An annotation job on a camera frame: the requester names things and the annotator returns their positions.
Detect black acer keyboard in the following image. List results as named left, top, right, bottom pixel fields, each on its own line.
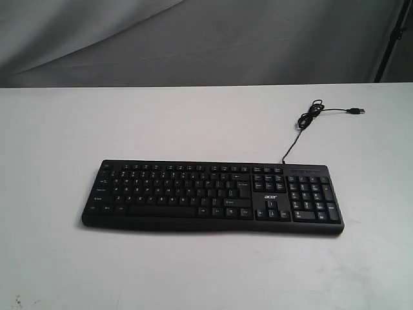
left=81, top=160, right=345, bottom=235

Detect grey backdrop cloth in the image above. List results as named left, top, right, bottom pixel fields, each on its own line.
left=1, top=1, right=403, bottom=87

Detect black tripod stand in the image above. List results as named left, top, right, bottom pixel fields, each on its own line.
left=374, top=0, right=412, bottom=83

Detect black USB cable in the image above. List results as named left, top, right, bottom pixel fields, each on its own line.
left=281, top=99, right=367, bottom=165

